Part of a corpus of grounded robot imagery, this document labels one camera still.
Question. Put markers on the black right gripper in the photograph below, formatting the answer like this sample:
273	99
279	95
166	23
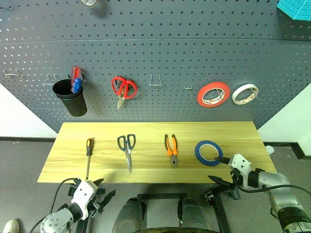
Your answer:
235	179

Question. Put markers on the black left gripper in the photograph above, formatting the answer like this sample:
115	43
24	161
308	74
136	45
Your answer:
96	204

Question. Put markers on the grey metal pegboard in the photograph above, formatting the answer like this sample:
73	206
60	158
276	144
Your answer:
170	48

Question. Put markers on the blue tape roll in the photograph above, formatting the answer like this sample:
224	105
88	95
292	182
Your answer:
197	151

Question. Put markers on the dark rounded shape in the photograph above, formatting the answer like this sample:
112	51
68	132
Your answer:
128	216
194	213

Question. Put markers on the orange black screwdriver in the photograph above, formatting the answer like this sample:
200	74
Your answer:
90	145

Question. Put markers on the orange black pliers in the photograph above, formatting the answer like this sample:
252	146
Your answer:
174	161

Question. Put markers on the small white floor object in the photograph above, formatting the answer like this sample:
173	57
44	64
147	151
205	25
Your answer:
270	150

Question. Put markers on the white tape roll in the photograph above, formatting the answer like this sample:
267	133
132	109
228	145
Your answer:
235	95

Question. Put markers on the red tape roll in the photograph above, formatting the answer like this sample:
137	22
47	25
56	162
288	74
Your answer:
199	97

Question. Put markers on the black plastic cup holder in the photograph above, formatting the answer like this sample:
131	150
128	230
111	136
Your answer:
75	106

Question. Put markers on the white shoe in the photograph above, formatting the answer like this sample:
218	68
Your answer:
11	227

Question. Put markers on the teal foam block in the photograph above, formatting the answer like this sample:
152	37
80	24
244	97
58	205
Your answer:
296	9

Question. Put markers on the silver round object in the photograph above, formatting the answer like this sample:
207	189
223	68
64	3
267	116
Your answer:
88	2

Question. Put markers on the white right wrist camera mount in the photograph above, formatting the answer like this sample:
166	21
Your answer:
240	165

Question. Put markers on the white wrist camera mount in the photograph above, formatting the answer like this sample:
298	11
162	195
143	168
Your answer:
240	165
83	194

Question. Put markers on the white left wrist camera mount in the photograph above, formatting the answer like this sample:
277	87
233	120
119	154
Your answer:
83	194

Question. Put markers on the black metal table frame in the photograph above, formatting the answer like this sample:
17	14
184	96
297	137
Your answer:
160	195

